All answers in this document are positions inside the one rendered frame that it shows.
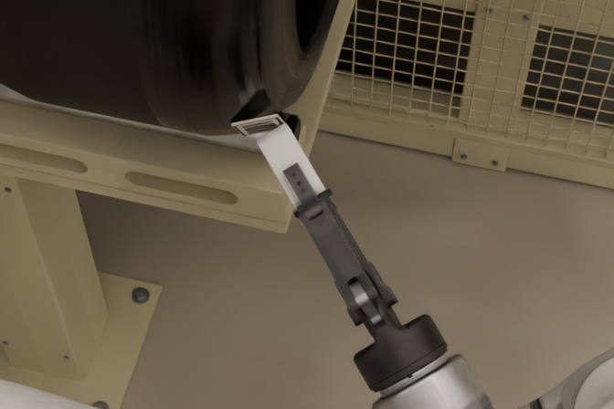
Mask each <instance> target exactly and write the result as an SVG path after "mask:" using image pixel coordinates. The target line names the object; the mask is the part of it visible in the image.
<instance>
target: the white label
mask: <svg viewBox="0 0 614 409"><path fill-rule="evenodd" d="M283 123H285V122H284V121H283V120H282V118H281V117H280V116H279V115H278V114H273V115H270V116H265V117H260V118H256V119H251V120H246V121H238V122H234V123H231V126H232V127H233V128H234V129H235V130H237V131H238V132H239V133H240V134H241V135H242V136H246V135H250V134H255V133H260V132H264V131H272V130H274V129H276V128H277V127H279V126H281V125H282V124H283ZM285 124H286V123H285Z"/></svg>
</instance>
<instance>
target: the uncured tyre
mask: <svg viewBox="0 0 614 409"><path fill-rule="evenodd" d="M338 3H339V0H0V84H2V85H4V86H6V87H8V88H10V89H12V90H14V91H16V92H17V93H19V94H21V95H23V96H25V97H27V98H29V99H31V100H34V101H38V102H43V103H47V104H52V105H57V106H61V107H65V108H70V109H74V110H83V111H87V112H92V113H97V114H101V115H106V116H111V117H114V118H119V119H124V120H128V121H137V122H141V123H146V124H151V125H155V126H160V127H164V128H168V129H173V130H178V131H186V132H191V133H195V134H200V135H205V136H218V135H230V134H240V133H239V132H238V131H237V130H235V129H234V128H233V127H232V126H231V123H234V122H238V121H246V120H251V119H256V118H260V117H265V116H270V115H273V114H278V113H280V112H281V111H283V110H285V109H287V108H288V107H290V105H292V104H293V103H295V102H296V101H297V100H298V98H299V97H300V96H301V95H302V93H303V92H304V90H305V88H306V87H307V85H308V83H309V81H310V79H311V77H312V74H313V72H314V70H315V68H316V66H317V63H318V61H319V58H320V56H321V54H322V51H323V47H324V44H325V41H326V39H327V37H328V34H329V31H330V28H331V25H332V22H333V17H334V14H335V11H336V8H337V6H338Z"/></svg>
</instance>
